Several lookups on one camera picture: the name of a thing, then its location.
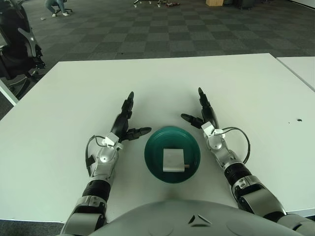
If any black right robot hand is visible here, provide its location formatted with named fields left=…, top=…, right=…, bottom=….
left=181, top=87, right=220, bottom=131

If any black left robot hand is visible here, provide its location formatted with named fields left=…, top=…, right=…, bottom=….
left=110, top=91, right=152, bottom=144

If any white charger block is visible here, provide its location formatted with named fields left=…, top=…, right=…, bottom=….
left=162, top=148, right=190, bottom=173

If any green round plate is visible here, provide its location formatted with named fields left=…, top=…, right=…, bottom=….
left=144, top=126, right=201, bottom=184

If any white rectangular table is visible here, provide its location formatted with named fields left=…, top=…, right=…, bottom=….
left=277, top=56, right=315, bottom=91

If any grey robot torso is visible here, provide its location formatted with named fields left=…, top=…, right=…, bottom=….
left=87, top=199, right=296, bottom=236

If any dark sofa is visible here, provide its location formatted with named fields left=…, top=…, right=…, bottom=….
left=223, top=0, right=256, bottom=10

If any red clutter on floor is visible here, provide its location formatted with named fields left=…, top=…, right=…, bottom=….
left=157, top=0, right=179, bottom=7

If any white desk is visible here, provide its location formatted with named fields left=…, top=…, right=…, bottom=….
left=0, top=77, right=19, bottom=106

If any black swivel chair base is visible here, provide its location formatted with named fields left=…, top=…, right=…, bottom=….
left=53, top=7, right=73, bottom=15

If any black office chair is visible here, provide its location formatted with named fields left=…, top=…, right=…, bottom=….
left=0, top=0, right=46, bottom=98

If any seated person in jeans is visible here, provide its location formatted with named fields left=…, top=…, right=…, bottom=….
left=44, top=0, right=68, bottom=17

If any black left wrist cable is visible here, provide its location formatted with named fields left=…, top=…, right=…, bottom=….
left=85, top=134, right=109, bottom=177

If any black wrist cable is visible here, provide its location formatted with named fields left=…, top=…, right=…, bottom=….
left=222, top=126, right=251, bottom=164
left=85, top=134, right=109, bottom=177

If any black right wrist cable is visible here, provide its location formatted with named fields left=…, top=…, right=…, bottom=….
left=222, top=126, right=251, bottom=164

